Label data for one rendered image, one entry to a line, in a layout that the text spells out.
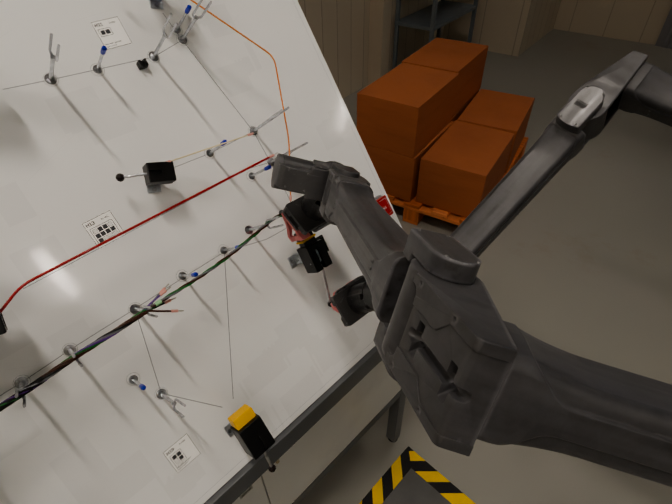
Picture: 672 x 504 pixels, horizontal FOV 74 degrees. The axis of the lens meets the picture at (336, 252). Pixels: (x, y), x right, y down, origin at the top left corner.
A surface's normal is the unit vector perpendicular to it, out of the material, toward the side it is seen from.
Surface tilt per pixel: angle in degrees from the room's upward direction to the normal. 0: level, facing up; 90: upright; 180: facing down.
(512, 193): 42
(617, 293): 0
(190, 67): 54
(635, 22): 90
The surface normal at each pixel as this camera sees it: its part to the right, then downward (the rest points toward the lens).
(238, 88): 0.57, -0.07
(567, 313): -0.02, -0.74
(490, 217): -0.37, -0.17
